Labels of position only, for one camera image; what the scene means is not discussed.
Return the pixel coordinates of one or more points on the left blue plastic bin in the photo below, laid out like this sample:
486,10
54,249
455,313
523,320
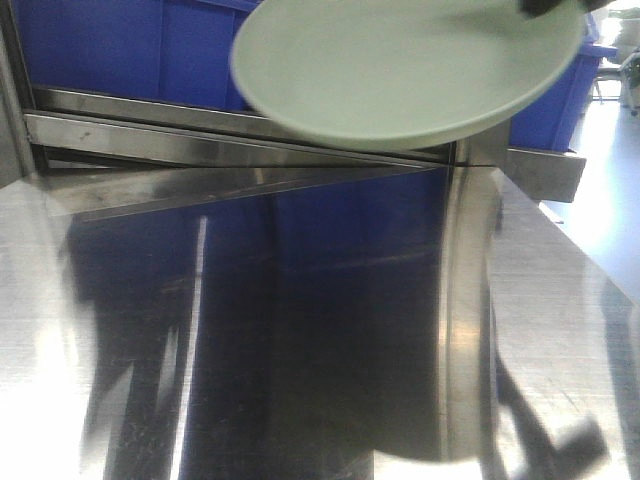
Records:
173,51

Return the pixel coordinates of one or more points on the far right blue bin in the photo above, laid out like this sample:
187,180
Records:
549,122

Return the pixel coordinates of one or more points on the green round plate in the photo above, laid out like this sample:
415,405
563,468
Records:
399,75

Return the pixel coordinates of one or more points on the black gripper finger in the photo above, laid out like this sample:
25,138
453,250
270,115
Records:
537,8

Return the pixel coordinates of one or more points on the stainless steel shelf rack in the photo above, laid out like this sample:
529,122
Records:
46,127

